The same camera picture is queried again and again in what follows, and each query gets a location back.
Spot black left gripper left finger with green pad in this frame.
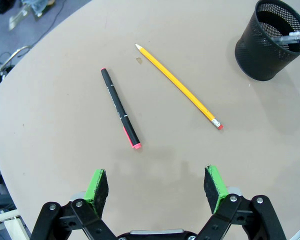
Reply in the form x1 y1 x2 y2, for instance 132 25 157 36
29 168 119 240

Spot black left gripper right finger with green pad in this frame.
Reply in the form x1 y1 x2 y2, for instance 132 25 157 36
194 164 287 240

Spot black marker pen red ends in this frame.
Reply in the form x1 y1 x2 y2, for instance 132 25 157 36
100 67 143 151

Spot yellow pencil pink eraser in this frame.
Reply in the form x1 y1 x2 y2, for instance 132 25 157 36
134 43 224 131

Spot black mesh pen holder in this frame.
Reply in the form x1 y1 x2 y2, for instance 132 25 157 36
234 0 300 82

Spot clear blue ballpoint pen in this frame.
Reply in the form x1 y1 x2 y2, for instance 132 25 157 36
273 30 300 45

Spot silver metal chair base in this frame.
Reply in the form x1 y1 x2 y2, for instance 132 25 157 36
0 45 32 87

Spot thin black floor cable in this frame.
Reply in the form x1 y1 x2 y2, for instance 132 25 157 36
27 0 67 48

